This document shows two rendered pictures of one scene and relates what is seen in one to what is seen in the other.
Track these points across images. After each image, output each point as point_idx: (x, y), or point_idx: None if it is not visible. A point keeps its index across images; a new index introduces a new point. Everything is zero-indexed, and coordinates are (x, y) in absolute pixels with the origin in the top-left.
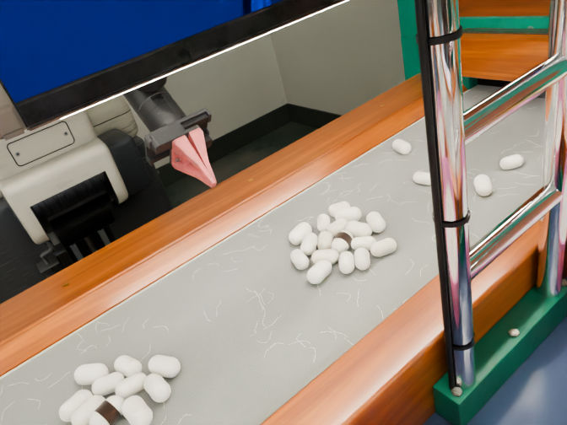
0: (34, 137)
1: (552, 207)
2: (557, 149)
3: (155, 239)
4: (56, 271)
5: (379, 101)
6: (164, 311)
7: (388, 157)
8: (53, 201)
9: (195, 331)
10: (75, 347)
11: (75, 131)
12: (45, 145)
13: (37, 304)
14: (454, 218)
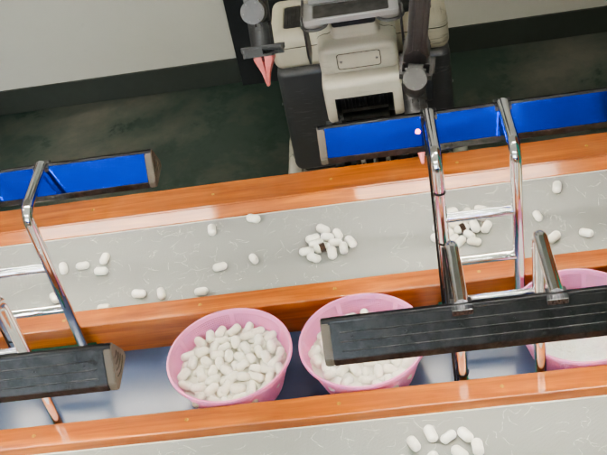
0: (355, 55)
1: (508, 259)
2: (513, 238)
3: (383, 175)
4: None
5: (590, 140)
6: (365, 217)
7: (546, 189)
8: (350, 100)
9: (371, 234)
10: (322, 213)
11: (384, 57)
12: (359, 60)
13: (314, 182)
14: (440, 242)
